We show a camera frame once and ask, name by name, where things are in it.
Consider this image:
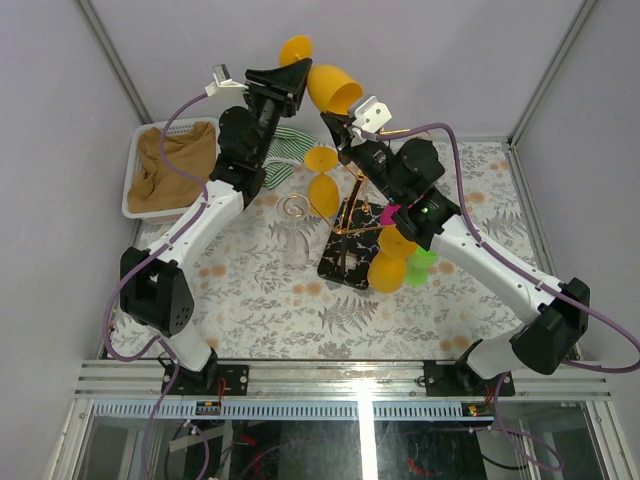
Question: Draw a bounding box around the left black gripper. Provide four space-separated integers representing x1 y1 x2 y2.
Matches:
239 58 307 165

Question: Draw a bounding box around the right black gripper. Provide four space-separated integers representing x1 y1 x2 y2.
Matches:
321 111 405 206

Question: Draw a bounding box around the orange wine glass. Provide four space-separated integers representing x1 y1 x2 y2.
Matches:
367 226 418 294
304 146 340 217
279 35 364 115

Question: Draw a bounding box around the clear wine glass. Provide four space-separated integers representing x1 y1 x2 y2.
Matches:
276 193 310 267

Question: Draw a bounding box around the pink plastic wine glass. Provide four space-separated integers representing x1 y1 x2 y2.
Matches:
379 204 401 227

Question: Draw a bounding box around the gold wine glass rack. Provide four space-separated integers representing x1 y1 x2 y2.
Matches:
302 170 385 290

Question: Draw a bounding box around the green plastic wine glass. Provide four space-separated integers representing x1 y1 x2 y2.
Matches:
404 247 438 287

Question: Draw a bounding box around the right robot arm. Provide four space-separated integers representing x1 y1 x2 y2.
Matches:
321 112 590 395

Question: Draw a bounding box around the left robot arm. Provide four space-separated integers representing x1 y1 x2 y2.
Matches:
117 57 313 395

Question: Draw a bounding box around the green striped cloth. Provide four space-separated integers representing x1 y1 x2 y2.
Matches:
263 127 317 190

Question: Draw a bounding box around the brown cloth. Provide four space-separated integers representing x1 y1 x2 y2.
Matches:
128 122 217 213

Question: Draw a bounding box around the white plastic basket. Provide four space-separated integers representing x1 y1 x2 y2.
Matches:
121 117 219 225

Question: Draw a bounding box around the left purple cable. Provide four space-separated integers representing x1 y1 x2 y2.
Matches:
101 90 221 480

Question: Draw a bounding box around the purple cable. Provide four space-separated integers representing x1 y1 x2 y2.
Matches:
361 122 640 474
101 90 221 480

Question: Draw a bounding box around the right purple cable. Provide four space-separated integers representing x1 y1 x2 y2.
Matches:
361 122 640 474

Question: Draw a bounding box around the aluminium front rail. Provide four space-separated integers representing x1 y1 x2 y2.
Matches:
74 360 613 402

